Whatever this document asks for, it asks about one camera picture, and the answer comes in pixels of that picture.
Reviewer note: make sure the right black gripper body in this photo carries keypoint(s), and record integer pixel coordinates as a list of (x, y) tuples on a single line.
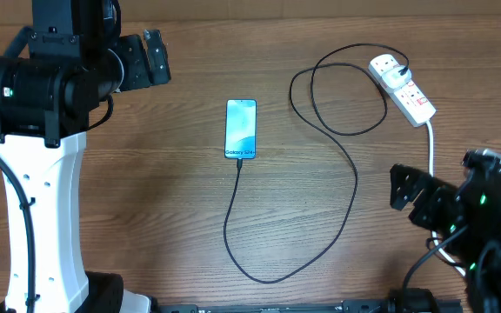
[(437, 213)]

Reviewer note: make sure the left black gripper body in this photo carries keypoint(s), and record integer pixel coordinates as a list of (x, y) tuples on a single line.
[(135, 63)]

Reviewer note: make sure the blue Galaxy smartphone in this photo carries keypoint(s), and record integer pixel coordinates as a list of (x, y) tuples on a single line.
[(240, 129)]

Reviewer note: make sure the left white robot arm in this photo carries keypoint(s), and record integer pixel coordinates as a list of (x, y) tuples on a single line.
[(53, 74)]

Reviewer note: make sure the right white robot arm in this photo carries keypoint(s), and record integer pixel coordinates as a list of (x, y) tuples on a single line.
[(477, 246)]

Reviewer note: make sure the white charger plug adapter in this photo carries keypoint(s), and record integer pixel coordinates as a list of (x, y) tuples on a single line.
[(396, 78)]

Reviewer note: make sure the white power strip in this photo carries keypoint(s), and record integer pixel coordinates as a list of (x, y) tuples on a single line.
[(410, 100)]

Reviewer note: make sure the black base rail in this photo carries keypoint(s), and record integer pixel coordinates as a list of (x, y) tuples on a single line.
[(389, 304)]

